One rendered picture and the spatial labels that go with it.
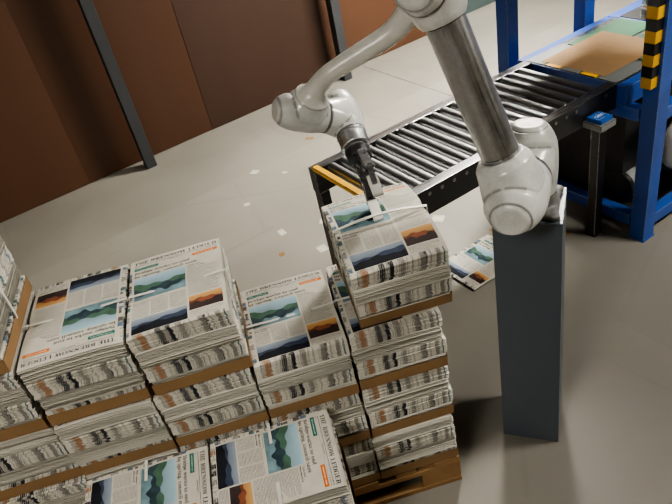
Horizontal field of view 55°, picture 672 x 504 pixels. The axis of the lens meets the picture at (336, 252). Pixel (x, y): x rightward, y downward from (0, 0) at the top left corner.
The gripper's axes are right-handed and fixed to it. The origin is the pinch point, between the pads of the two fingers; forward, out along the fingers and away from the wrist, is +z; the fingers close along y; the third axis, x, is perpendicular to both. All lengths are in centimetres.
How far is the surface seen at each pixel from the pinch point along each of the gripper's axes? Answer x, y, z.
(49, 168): 179, 227, -234
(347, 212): 7.4, 12.5, -7.4
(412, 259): -3.9, 1.3, 18.6
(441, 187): -37, 61, -34
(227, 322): 49, 5, 20
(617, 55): -152, 90, -94
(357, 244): 8.6, 4.9, 7.8
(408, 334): 0.5, 26.1, 30.7
